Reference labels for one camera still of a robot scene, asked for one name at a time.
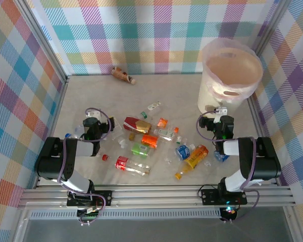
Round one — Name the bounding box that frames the clear bottle blue cap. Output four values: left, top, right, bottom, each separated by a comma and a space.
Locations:
65, 125, 85, 140

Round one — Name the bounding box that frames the clear bottle white cap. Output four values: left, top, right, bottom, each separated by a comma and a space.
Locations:
115, 137, 128, 149

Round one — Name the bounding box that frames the cream plastic bin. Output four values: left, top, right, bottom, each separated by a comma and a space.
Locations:
197, 39, 264, 115

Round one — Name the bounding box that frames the orange juice bottle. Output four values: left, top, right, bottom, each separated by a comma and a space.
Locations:
174, 144, 210, 180

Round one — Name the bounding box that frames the red label bottle red cap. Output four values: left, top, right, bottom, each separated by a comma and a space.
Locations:
102, 154, 152, 177

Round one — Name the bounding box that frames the orange label bottle gold cap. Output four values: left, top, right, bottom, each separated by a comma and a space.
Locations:
128, 133, 160, 149

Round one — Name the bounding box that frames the clear bottle green white label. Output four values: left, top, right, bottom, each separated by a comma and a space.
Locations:
154, 128, 175, 141

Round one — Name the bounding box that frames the brown coffee bottle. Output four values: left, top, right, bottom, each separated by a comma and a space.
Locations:
111, 67, 137, 86

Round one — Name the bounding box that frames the orange-label orange-capped clear bottle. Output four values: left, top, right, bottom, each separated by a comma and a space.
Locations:
151, 117, 180, 134

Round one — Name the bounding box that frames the small bottle white round label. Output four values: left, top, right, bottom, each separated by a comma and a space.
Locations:
147, 100, 162, 111

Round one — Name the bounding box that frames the controller board with lit LED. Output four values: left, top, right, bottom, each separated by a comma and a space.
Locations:
221, 205, 239, 222

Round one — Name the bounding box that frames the green controller board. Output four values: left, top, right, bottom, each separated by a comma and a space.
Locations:
77, 205, 102, 226

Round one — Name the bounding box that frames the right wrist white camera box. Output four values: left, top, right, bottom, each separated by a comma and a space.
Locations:
215, 107, 228, 119

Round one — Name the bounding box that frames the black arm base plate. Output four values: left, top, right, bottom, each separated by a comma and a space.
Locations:
200, 188, 248, 205
67, 190, 113, 206

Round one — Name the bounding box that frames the long aluminium base rail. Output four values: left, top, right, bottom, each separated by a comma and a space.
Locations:
17, 185, 297, 210

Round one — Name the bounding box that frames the grey slotted cable duct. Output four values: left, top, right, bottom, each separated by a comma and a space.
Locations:
27, 210, 223, 220

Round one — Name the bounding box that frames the aluminium frame post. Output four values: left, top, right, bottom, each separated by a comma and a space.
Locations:
14, 0, 69, 85
251, 0, 293, 57

